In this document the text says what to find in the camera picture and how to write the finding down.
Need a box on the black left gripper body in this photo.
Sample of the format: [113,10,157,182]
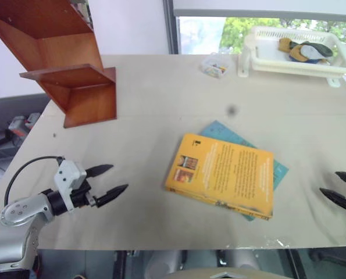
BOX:
[70,179,99,208]

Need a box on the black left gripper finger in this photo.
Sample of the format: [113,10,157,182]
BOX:
[85,164,115,179]
[95,183,130,208]

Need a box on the teal thin book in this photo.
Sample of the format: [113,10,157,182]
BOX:
[199,119,289,223]

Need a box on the brown wooden bookshelf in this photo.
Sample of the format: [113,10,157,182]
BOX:
[0,0,117,130]

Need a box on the yellow paperback book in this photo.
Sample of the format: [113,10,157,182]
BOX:
[164,133,275,220]

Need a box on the black chair base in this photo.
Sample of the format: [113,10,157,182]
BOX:
[308,248,346,266]

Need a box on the red and grey device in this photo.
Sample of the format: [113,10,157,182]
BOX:
[5,112,42,141]

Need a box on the blue cloth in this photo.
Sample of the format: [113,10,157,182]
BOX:
[288,55,330,64]

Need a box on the white plastic slotted basket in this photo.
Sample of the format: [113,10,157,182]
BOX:
[237,25,346,88]

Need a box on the mustard yellow cloth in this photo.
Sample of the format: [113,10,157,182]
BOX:
[278,37,311,63]

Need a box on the small clear plastic container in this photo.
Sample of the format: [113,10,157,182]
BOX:
[201,52,231,79]

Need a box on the white roller blind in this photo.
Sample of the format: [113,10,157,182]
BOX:
[173,0,346,19]

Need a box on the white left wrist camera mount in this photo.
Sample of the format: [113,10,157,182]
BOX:
[53,160,88,213]

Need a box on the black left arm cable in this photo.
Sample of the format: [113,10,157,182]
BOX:
[3,156,66,208]

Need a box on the dark window frame post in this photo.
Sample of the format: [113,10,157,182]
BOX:
[162,0,183,55]

